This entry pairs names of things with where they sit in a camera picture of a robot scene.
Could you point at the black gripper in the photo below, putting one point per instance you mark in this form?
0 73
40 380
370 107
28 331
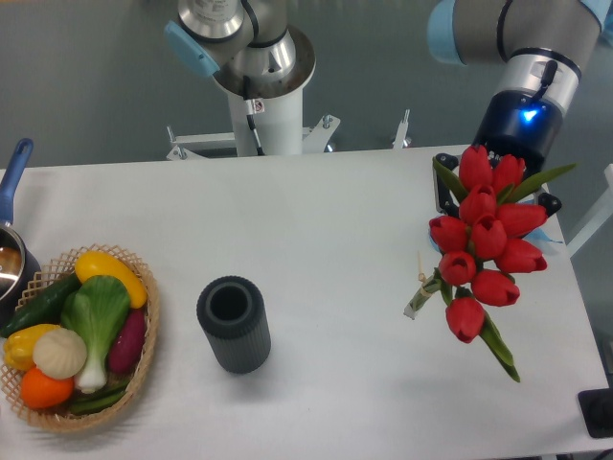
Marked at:
513 124

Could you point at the red tulip bouquet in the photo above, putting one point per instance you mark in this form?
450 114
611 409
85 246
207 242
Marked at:
485 245

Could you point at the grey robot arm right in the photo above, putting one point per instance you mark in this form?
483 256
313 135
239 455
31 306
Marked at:
545 47

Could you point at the silver robot arm with base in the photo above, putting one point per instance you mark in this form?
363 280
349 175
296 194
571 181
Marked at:
255 57

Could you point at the black device at edge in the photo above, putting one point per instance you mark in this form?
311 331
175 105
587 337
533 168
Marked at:
596 409

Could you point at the dark grey ribbed vase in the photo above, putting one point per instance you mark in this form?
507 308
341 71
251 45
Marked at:
231 313

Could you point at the purple sweet potato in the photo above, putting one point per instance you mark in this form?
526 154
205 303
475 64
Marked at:
127 348

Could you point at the green bok choy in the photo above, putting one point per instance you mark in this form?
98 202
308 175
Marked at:
96 312

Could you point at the green bean pod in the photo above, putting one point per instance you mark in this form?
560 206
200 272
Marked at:
98 401

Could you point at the white steamed bun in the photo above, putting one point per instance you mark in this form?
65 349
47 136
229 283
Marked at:
59 354

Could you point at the dark green cucumber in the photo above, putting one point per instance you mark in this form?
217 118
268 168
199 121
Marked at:
45 308

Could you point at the woven wicker basket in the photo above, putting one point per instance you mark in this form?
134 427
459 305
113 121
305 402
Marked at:
57 419

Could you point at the orange fruit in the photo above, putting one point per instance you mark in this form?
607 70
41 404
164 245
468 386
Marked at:
38 391

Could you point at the yellow bell pepper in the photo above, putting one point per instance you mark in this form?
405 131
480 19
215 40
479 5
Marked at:
19 346

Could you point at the white frame at right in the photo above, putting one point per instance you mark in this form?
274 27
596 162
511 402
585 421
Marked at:
597 215

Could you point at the white metal stand frame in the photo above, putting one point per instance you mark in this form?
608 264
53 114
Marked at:
258 134

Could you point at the blue handled saucepan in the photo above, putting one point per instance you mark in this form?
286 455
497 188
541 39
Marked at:
18 264

